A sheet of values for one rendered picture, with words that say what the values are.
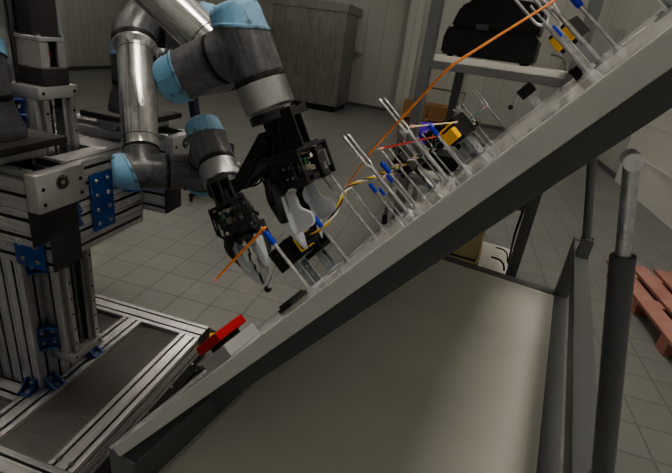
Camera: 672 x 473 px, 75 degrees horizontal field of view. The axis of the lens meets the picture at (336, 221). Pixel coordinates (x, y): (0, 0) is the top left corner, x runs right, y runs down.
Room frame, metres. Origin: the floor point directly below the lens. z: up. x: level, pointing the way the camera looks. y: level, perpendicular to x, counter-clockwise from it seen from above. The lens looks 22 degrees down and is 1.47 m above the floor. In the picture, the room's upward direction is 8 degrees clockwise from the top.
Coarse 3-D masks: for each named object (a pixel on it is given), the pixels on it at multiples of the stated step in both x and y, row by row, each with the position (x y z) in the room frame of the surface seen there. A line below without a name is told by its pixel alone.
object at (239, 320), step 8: (232, 320) 0.46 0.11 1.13; (240, 320) 0.46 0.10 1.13; (224, 328) 0.44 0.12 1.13; (232, 328) 0.45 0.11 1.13; (216, 336) 0.43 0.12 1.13; (224, 336) 0.43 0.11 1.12; (232, 336) 0.45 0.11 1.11; (208, 344) 0.43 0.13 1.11; (216, 344) 0.44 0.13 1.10; (200, 352) 0.44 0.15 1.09
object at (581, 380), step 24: (576, 240) 1.25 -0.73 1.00; (576, 264) 1.07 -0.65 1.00; (576, 288) 0.93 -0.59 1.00; (576, 312) 0.82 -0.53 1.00; (576, 336) 0.73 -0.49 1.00; (576, 360) 0.65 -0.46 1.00; (576, 384) 0.59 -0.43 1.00; (576, 408) 0.53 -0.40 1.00; (576, 432) 0.48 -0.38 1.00; (576, 456) 0.44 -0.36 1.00
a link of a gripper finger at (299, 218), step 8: (288, 192) 0.62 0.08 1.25; (288, 200) 0.62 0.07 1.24; (296, 200) 0.61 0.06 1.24; (288, 208) 0.62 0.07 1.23; (296, 208) 0.61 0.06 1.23; (304, 208) 0.61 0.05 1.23; (288, 216) 0.61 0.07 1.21; (296, 216) 0.61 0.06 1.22; (304, 216) 0.60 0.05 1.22; (312, 216) 0.60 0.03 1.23; (288, 224) 0.61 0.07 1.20; (296, 224) 0.61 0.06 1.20; (304, 224) 0.60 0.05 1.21; (312, 224) 0.60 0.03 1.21; (288, 232) 0.62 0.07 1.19; (296, 232) 0.61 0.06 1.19; (296, 240) 0.61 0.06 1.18; (304, 240) 0.62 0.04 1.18; (304, 248) 0.62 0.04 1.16
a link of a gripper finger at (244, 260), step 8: (232, 248) 0.74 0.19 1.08; (240, 248) 0.74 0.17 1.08; (248, 248) 0.75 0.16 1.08; (240, 256) 0.71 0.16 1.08; (248, 256) 0.73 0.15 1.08; (240, 264) 0.68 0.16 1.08; (248, 264) 0.72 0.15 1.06; (248, 272) 0.70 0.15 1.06; (256, 272) 0.71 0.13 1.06; (256, 280) 0.70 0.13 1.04
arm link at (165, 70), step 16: (176, 48) 0.69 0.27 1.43; (192, 48) 0.66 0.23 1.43; (160, 64) 0.67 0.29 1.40; (176, 64) 0.66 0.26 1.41; (192, 64) 0.65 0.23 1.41; (208, 64) 0.65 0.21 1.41; (160, 80) 0.67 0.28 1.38; (176, 80) 0.66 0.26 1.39; (192, 80) 0.66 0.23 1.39; (208, 80) 0.66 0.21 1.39; (224, 80) 0.66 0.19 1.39; (176, 96) 0.68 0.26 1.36; (192, 96) 0.68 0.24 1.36
